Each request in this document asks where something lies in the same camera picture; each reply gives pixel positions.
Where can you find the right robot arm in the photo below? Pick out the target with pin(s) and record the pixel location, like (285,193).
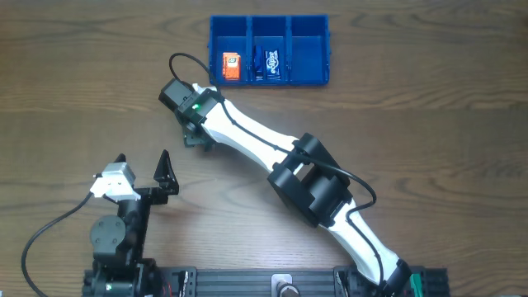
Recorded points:
(321,194)

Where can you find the blue candy pack white print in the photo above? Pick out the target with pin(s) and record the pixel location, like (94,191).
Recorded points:
(272,64)

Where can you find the orange candy box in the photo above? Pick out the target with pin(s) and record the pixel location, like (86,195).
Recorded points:
(231,66)

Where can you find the blue tray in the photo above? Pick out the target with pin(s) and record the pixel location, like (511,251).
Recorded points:
(307,57)

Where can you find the mounting rail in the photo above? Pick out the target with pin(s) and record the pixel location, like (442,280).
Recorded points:
(239,282)

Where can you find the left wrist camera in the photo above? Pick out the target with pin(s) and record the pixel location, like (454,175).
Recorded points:
(115,181)

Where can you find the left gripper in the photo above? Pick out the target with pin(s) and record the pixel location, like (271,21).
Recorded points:
(153,195)

